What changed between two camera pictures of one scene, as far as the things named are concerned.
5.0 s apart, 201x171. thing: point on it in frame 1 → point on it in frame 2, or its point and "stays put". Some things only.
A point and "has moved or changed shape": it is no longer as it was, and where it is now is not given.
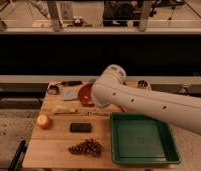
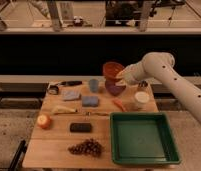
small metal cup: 142,84 stays put
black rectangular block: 80,127 stays put
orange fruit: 44,121 stays put
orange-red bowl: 85,95 has moved or changed shape
